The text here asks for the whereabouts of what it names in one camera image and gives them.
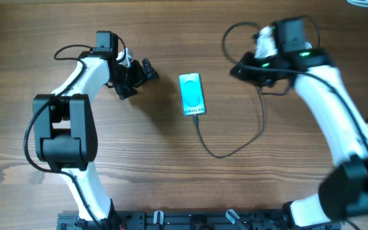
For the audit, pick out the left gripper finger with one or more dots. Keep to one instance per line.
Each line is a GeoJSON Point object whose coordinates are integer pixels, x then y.
{"type": "Point", "coordinates": [139, 81]}
{"type": "Point", "coordinates": [149, 72]}

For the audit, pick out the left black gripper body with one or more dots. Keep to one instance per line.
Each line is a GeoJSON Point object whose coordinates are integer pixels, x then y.
{"type": "Point", "coordinates": [128, 76]}

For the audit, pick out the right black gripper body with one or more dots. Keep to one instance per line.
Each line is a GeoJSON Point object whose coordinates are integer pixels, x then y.
{"type": "Point", "coordinates": [260, 78]}

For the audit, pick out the smartphone with teal screen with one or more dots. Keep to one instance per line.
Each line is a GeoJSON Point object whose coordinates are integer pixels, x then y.
{"type": "Point", "coordinates": [191, 94]}

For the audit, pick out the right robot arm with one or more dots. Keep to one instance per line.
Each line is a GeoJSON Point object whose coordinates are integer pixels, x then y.
{"type": "Point", "coordinates": [283, 53]}

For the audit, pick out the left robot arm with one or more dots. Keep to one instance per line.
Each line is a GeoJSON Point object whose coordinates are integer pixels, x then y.
{"type": "Point", "coordinates": [63, 125]}

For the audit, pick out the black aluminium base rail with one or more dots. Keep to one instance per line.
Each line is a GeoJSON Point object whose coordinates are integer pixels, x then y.
{"type": "Point", "coordinates": [254, 220]}

